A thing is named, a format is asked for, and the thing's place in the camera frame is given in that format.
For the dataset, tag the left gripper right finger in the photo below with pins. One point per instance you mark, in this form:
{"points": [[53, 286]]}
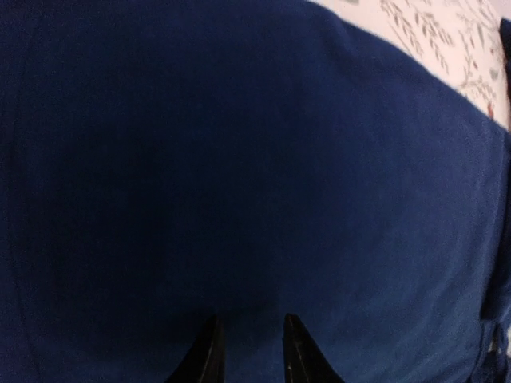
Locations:
{"points": [[303, 360]]}

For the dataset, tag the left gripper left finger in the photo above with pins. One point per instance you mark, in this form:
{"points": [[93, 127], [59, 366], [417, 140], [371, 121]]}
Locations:
{"points": [[205, 360]]}

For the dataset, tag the blue garment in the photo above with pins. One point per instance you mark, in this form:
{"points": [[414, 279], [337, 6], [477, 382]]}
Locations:
{"points": [[166, 161]]}

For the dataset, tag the floral tablecloth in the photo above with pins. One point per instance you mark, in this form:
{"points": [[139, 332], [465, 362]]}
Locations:
{"points": [[457, 41]]}

